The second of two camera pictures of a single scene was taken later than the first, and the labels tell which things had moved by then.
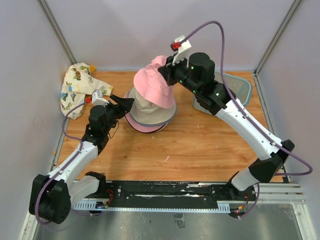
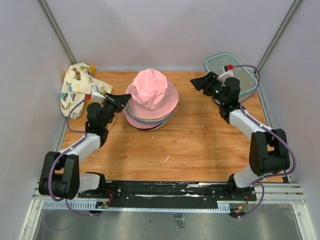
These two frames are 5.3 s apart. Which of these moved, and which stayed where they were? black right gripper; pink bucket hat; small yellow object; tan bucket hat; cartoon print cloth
Moved: tan bucket hat; black right gripper; pink bucket hat
Stayed: cartoon print cloth; small yellow object
